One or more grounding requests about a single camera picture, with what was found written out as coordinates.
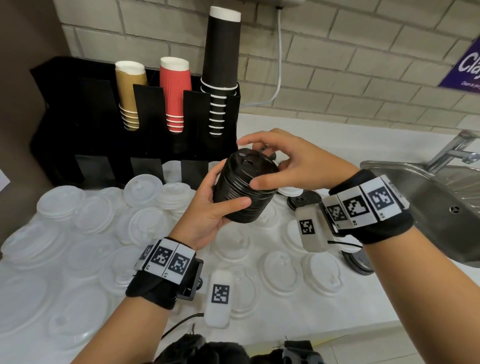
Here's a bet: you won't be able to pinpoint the person's right hand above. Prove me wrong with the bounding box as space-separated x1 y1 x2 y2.
236 128 361 192

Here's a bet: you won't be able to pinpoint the person's left hand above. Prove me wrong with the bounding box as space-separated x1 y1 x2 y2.
167 158 253 251

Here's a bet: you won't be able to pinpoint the stack of black lids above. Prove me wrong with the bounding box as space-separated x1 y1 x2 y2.
212 148 280 224

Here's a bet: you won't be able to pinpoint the white lids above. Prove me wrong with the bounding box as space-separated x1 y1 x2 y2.
0 160 363 350

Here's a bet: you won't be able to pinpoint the black cup holder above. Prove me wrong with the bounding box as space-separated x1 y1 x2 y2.
29 56 242 190

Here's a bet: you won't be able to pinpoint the person's left forearm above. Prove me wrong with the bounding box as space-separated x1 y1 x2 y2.
71 298 177 364

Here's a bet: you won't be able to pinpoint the person's right forearm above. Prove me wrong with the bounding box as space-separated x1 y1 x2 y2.
365 224 480 364

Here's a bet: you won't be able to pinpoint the black left wrist marker band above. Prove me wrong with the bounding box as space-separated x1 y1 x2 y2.
125 236 205 311

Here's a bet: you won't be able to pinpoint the black wrist marker band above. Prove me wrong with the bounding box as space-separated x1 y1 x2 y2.
125 236 205 311
321 169 415 245

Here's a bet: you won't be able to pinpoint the black right wrist marker band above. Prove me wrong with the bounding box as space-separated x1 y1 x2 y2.
321 169 415 245

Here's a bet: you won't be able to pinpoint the black chest harness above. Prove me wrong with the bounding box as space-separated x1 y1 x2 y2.
153 332 325 364

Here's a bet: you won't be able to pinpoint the stack of red paper cups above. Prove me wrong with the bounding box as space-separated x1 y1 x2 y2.
159 56 193 134

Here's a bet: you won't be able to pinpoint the steel sink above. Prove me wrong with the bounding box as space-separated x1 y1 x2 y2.
359 160 480 269

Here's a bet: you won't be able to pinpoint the steel faucet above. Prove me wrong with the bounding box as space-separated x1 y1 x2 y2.
425 130 480 174

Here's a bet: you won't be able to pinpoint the stack of gold paper cups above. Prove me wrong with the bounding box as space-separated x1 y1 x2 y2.
114 60 149 131

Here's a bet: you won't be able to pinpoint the stack of black paper cups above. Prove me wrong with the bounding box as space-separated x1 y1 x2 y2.
199 5 242 137

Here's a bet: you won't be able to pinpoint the black camera cable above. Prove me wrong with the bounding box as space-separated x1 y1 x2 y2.
161 313 205 340

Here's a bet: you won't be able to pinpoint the white wall cable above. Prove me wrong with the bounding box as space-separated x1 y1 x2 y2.
239 6 283 109

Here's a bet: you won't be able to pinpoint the grey wall-mounted appliance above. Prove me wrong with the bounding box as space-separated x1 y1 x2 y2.
256 0 308 8

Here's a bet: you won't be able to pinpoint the blue wall sign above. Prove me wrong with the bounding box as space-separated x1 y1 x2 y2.
437 37 480 95

